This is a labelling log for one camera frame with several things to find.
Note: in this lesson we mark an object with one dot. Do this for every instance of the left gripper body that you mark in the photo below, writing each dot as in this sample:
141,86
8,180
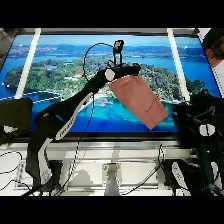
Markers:
128,70

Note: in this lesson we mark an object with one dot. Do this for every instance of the pale pink garment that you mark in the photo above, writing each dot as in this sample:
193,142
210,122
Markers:
141,100

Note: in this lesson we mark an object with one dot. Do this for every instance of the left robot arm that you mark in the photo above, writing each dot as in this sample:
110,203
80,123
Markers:
65,113

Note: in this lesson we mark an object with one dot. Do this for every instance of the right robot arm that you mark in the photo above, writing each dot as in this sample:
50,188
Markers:
203,133

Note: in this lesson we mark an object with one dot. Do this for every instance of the heap of clothes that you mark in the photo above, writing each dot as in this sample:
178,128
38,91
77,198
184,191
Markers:
215,43

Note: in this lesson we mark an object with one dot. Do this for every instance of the black garment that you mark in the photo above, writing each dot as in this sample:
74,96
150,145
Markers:
16,116

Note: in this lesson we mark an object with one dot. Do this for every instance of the silver frame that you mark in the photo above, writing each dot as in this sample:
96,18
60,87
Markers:
113,153

